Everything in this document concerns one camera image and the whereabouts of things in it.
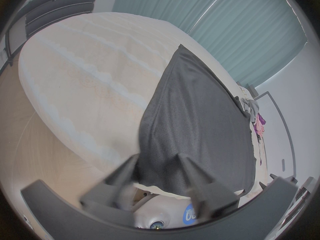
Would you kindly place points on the grey bedside table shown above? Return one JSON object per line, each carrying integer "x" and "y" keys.
{"x": 253, "y": 90}

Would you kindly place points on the pile of clothes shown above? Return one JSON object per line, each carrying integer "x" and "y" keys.
{"x": 258, "y": 127}

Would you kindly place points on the black long-sleeved top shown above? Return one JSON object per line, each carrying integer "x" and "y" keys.
{"x": 195, "y": 109}

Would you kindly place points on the blue-green curtain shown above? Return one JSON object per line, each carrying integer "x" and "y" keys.
{"x": 162, "y": 4}
{"x": 250, "y": 34}

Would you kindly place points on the grey garment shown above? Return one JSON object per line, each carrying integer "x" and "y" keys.
{"x": 252, "y": 107}

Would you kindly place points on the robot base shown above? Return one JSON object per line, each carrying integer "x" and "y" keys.
{"x": 160, "y": 209}

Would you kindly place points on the white printed pillow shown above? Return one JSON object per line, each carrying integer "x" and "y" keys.
{"x": 243, "y": 91}

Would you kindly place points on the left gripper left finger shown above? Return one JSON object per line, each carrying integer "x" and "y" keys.
{"x": 112, "y": 191}

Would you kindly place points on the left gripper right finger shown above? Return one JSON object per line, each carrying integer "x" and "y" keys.
{"x": 210, "y": 199}

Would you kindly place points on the bed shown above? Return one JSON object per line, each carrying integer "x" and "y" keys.
{"x": 87, "y": 71}

